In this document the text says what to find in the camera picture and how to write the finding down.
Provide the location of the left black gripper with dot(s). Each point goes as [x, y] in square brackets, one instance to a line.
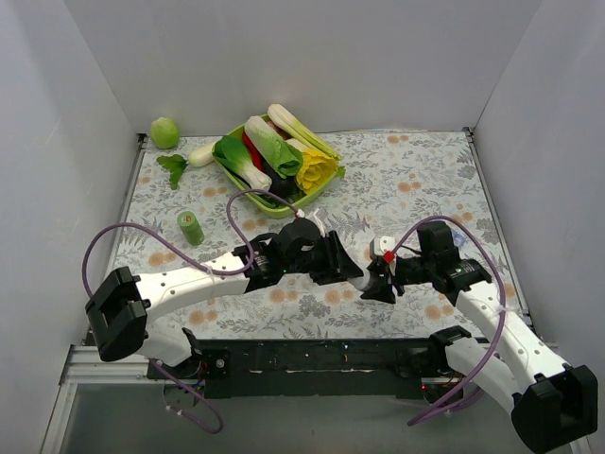
[328, 255]

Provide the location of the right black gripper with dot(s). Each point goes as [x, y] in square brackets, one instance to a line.
[390, 276]

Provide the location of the white cap pill bottle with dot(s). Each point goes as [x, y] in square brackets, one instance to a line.
[366, 282]

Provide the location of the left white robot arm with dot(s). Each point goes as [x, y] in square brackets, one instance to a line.
[123, 311]

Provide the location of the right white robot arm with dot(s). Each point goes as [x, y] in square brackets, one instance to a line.
[550, 402]

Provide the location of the blue pill organizer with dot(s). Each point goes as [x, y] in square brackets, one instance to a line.
[458, 239]

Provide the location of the dark purple eggplant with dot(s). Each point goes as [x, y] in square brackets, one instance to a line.
[282, 187]

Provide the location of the yellow lettuce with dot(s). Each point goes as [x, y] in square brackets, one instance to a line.
[316, 169]

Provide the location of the green plastic tray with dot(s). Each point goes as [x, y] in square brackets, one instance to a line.
[271, 204]

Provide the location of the napa cabbage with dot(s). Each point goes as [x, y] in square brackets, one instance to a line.
[280, 156]

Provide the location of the red chili pepper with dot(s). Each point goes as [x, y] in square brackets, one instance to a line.
[255, 155]

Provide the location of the white green leek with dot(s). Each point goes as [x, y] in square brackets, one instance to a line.
[286, 121]

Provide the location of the green cylindrical bottle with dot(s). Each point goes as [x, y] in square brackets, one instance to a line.
[190, 228]

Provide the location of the green bok choy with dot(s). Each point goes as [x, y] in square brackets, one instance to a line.
[233, 154]

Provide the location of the floral table mat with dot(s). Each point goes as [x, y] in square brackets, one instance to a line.
[392, 179]

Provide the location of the white radish with leaves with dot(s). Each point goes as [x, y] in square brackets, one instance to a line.
[176, 164]

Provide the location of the green round cabbage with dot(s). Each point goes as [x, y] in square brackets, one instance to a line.
[164, 133]

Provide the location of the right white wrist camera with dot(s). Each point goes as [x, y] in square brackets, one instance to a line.
[380, 245]

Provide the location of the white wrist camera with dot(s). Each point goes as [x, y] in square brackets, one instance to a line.
[380, 245]
[316, 218]

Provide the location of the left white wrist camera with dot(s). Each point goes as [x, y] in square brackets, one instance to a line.
[316, 218]

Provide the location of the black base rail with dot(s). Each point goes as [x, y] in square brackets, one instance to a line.
[404, 368]

